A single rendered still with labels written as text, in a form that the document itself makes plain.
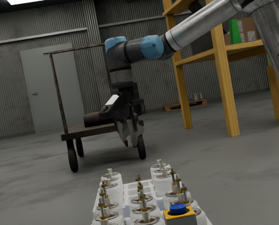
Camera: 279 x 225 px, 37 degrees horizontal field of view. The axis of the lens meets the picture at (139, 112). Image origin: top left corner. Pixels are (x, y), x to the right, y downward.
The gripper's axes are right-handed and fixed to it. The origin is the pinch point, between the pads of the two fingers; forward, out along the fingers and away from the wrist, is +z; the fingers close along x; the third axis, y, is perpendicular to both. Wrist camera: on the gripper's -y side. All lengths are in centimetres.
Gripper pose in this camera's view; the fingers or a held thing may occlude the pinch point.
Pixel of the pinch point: (128, 143)
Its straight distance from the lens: 138.5
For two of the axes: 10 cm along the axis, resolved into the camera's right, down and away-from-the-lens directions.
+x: -7.4, 1.0, 6.7
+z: 1.8, 9.8, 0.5
